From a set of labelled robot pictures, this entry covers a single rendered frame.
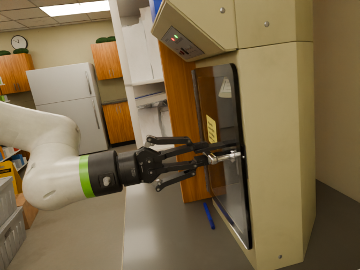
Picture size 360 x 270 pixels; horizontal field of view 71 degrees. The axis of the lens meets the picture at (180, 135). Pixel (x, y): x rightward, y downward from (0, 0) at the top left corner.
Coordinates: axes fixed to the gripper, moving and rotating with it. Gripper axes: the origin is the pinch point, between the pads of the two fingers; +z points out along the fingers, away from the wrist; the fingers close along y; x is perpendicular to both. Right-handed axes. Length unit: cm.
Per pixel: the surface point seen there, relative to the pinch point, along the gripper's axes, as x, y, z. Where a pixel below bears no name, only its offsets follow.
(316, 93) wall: 26, 5, 48
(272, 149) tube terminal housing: -10.8, 1.9, 9.8
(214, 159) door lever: -6.3, 0.4, -0.9
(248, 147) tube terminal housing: -10.8, 3.3, 4.8
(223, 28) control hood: -10.9, 24.8, 2.2
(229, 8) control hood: -10.9, 27.8, 3.4
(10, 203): 189, -77, -145
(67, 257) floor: 149, -119, -95
